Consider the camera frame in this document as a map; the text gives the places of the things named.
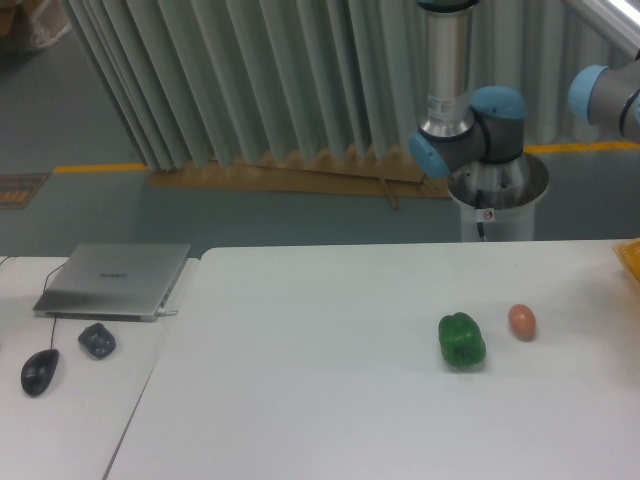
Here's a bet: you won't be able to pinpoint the brown egg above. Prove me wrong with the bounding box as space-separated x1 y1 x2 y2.
508 304 537 341

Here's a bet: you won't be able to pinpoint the green bell pepper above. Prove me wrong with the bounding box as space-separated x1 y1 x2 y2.
438 312 487 370

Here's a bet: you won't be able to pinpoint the grey-green pleated curtain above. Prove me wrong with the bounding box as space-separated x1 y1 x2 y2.
63 1 633 170

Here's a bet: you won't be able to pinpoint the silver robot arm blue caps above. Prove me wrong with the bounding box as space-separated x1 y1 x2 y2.
408 1 639 179

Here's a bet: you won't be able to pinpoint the brown cardboard sheet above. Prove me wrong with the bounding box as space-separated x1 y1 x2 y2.
146 145 449 209

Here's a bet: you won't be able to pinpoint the black mouse cable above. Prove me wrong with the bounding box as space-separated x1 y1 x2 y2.
0 254 68 351

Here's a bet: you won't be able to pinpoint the black computer mouse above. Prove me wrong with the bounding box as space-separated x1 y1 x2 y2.
20 348 60 397

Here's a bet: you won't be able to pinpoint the silver closed laptop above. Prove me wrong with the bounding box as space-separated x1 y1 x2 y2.
33 243 191 321

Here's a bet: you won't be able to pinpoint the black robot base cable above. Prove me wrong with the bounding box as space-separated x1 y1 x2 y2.
473 189 489 243

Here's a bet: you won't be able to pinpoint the white usb plug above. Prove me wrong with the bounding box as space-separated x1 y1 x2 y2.
157 309 178 317

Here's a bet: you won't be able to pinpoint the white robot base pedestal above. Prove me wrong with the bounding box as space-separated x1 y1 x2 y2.
447 153 550 242

